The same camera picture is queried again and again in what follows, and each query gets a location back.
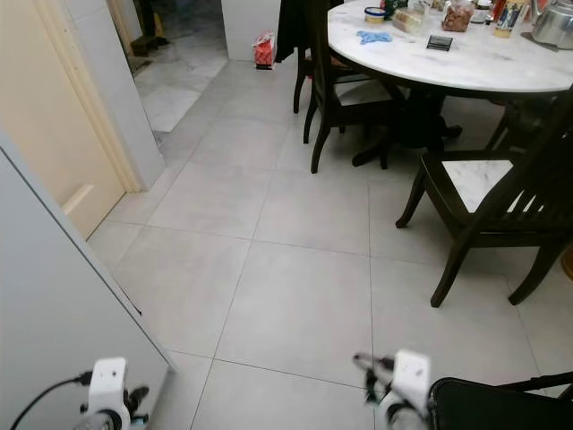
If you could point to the colourful snack packet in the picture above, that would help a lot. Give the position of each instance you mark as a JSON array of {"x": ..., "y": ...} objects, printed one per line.
[{"x": 508, "y": 18}]

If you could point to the small red bag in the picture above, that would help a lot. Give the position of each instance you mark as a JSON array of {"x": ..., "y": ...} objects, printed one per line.
[{"x": 264, "y": 52}]

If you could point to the round white marble table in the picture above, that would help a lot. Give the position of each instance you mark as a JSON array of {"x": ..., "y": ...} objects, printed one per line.
[{"x": 457, "y": 63}]

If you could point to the dark wooden dining chair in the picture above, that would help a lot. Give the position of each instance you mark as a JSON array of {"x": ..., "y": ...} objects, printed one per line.
[
  {"x": 506, "y": 121},
  {"x": 322, "y": 81},
  {"x": 479, "y": 179}
]

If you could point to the black folding chair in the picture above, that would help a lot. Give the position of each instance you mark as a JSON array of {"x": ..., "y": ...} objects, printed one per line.
[{"x": 483, "y": 408}]

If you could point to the large white fridge panel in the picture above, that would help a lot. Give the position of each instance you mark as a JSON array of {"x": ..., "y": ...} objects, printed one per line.
[{"x": 72, "y": 340}]

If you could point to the black hanging garment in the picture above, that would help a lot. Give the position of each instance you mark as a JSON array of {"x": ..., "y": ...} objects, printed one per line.
[{"x": 291, "y": 27}]

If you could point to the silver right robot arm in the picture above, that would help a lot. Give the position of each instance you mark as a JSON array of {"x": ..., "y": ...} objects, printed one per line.
[{"x": 398, "y": 423}]

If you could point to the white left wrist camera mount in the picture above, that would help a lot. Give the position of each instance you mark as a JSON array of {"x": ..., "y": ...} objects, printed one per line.
[{"x": 109, "y": 383}]

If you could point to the blue cloth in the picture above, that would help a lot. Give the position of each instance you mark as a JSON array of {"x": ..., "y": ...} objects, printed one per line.
[{"x": 373, "y": 38}]

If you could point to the silver kettle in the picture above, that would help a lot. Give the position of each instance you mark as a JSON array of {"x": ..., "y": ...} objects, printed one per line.
[{"x": 553, "y": 25}]

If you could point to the cream door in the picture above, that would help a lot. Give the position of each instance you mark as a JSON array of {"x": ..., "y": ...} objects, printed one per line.
[{"x": 45, "y": 107}]

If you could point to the clear snack jar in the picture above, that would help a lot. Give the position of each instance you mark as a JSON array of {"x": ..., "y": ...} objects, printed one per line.
[{"x": 457, "y": 16}]

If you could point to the small black box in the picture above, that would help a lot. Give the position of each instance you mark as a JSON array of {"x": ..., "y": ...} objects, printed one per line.
[{"x": 440, "y": 43}]

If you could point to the clear food bag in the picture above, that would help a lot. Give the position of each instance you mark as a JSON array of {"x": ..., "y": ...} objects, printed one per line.
[{"x": 407, "y": 21}]

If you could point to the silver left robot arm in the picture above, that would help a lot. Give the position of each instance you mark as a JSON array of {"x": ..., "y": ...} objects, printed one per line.
[{"x": 107, "y": 425}]

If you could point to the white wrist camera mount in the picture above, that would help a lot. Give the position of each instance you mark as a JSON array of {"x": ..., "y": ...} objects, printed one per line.
[
  {"x": 109, "y": 383},
  {"x": 412, "y": 376}
]

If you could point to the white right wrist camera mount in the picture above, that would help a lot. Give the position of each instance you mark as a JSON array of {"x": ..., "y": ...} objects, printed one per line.
[{"x": 412, "y": 376}]

